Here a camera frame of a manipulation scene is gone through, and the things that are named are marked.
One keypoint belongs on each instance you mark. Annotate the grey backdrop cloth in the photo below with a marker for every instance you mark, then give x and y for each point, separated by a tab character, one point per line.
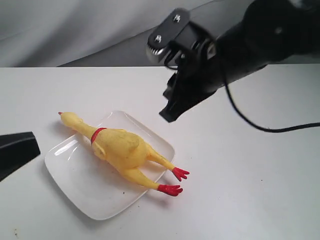
97	33

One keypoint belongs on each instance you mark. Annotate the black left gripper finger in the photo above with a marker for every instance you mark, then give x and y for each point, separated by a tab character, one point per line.
16	150

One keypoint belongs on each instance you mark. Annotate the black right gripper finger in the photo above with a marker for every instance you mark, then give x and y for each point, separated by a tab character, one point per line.
171	88
187	96

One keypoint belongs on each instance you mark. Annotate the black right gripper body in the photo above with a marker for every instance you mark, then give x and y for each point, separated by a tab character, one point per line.
191	81

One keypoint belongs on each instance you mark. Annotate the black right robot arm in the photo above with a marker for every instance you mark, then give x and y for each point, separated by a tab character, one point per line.
270	31

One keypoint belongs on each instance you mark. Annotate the yellow rubber chicken toy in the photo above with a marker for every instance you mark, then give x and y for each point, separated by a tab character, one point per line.
126	152

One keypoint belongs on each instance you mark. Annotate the white square plate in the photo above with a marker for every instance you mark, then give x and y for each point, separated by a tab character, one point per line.
91	184

